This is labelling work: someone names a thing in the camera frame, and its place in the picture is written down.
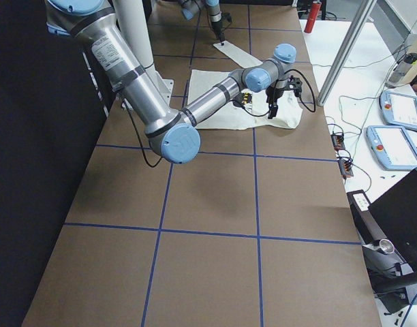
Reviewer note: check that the red cylinder bottle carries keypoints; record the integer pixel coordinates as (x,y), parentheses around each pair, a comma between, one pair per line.
(312,16)

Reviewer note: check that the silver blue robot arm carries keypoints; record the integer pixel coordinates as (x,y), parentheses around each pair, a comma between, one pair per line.
(172,133)
(189,8)

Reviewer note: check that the clear water bottle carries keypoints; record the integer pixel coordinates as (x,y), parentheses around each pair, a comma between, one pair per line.
(403,67)

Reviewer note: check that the black box with white label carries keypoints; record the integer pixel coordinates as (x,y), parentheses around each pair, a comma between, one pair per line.
(367,226)

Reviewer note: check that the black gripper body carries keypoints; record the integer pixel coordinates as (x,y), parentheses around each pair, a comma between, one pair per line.
(272,92)
(217,24)

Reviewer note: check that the orange black adapter box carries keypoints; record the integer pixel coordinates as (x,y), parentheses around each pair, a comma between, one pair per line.
(338,141)
(345,166)

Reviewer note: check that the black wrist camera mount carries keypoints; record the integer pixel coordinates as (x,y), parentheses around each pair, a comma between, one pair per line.
(295,84)
(227,17)

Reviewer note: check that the black monitor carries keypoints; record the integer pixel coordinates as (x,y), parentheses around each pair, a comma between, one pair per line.
(395,212)

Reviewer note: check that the near teach pendant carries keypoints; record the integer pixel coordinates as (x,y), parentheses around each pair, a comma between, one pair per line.
(392,147)

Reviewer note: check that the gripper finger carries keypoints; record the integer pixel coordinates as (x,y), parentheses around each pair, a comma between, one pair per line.
(275,109)
(270,110)

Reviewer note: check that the silver metal cup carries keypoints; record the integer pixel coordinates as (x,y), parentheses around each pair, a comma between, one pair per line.
(384,246)

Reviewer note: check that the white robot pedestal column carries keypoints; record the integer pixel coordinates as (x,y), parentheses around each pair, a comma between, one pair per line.
(132,22)

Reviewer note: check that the teach pendant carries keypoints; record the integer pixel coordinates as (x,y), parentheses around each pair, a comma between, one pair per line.
(399,109)
(392,147)

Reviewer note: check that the far orange black adapter box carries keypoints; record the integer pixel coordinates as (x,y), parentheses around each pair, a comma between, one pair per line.
(338,141)

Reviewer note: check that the far teach pendant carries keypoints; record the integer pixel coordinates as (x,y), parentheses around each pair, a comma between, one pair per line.
(399,109)

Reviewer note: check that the near orange black adapter box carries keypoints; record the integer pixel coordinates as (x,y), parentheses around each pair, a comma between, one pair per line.
(345,166)

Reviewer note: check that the cream long sleeve shirt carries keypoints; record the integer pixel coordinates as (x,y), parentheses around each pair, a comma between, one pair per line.
(231,116)

